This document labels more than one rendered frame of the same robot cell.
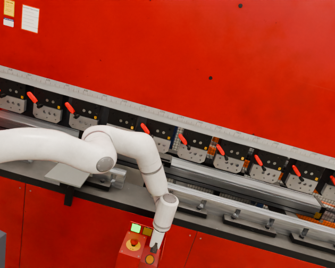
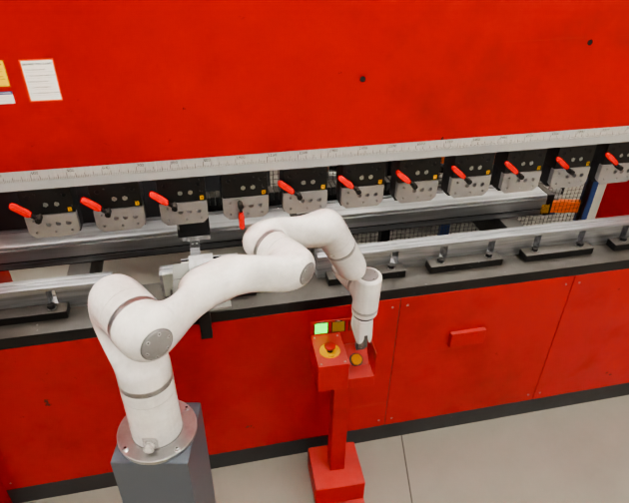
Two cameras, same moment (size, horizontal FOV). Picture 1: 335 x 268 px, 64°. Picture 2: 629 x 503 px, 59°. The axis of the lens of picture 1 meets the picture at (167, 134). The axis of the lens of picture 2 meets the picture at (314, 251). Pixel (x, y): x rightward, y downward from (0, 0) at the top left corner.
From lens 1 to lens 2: 0.59 m
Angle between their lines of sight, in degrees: 18
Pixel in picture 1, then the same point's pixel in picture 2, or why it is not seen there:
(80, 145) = (272, 263)
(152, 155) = (344, 234)
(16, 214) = not seen: hidden behind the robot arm
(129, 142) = (314, 230)
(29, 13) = (37, 72)
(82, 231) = (239, 362)
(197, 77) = (342, 85)
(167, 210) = (372, 291)
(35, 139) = (218, 278)
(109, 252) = (286, 374)
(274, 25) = not seen: outside the picture
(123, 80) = (230, 127)
